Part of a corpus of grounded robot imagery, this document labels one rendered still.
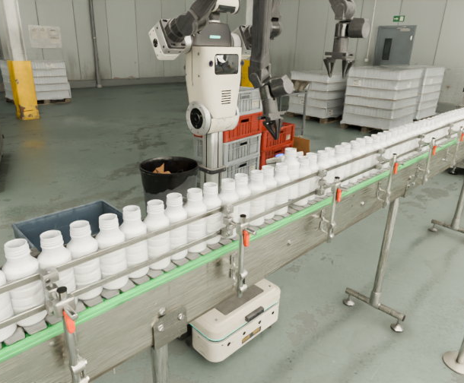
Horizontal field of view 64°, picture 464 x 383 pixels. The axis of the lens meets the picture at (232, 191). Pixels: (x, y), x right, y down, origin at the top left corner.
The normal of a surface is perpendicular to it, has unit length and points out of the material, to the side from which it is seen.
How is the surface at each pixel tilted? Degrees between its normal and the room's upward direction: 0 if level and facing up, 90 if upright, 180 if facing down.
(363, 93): 90
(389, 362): 0
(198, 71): 90
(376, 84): 90
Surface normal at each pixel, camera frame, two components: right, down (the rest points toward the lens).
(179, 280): 0.70, 0.28
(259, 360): 0.03, -0.93
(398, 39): -0.71, 0.24
